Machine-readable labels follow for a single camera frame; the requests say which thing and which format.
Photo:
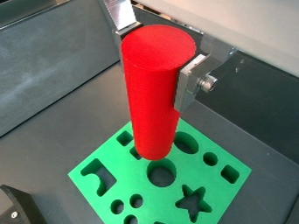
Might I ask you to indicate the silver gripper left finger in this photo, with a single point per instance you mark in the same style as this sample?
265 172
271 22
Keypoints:
122 18

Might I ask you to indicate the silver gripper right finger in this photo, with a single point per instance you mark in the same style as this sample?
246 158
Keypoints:
195 76

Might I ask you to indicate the red cylinder peg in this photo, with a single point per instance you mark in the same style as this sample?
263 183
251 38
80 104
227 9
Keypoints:
154 51

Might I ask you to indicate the green shape sorter board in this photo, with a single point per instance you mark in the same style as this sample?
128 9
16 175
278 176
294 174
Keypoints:
184 189

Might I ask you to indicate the black corner block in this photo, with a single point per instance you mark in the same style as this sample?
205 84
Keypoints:
18 207

